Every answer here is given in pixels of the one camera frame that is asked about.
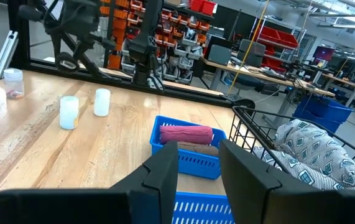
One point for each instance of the pink bandage roll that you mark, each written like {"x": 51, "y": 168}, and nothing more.
{"x": 185, "y": 134}

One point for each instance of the black aluminium table frame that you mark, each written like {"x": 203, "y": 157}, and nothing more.
{"x": 18, "y": 37}

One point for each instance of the long wooden desk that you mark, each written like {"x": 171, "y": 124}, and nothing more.
{"x": 258, "y": 76}

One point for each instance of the large blue bin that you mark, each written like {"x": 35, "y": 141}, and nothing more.
{"x": 323, "y": 113}

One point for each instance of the blue plastic basket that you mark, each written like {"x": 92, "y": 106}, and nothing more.
{"x": 202, "y": 208}
{"x": 196, "y": 165}

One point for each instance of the monitor with pink screen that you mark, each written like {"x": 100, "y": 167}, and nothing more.
{"x": 323, "y": 53}

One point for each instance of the grey computer case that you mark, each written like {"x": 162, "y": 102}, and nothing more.
{"x": 219, "y": 54}
{"x": 251, "y": 51}

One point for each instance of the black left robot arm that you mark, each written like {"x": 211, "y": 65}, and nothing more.
{"x": 143, "y": 46}

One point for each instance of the silver aluminium bracket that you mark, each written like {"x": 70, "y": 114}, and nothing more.
{"x": 4, "y": 54}

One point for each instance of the red bin rack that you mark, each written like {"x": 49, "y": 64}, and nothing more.
{"x": 276, "y": 39}

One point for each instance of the white plastic pill bottle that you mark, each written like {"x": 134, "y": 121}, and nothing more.
{"x": 102, "y": 102}
{"x": 69, "y": 112}

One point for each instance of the clear pill bottle with pills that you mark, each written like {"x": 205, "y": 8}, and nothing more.
{"x": 13, "y": 84}

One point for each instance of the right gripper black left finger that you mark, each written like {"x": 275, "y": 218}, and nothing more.
{"x": 71, "y": 207}

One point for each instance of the orange and grey bin shelf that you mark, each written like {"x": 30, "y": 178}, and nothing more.
{"x": 177, "y": 34}

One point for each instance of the grey patterned cloth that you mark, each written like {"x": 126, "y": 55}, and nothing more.
{"x": 314, "y": 149}

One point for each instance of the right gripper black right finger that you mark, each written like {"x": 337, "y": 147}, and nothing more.
{"x": 289, "y": 207}

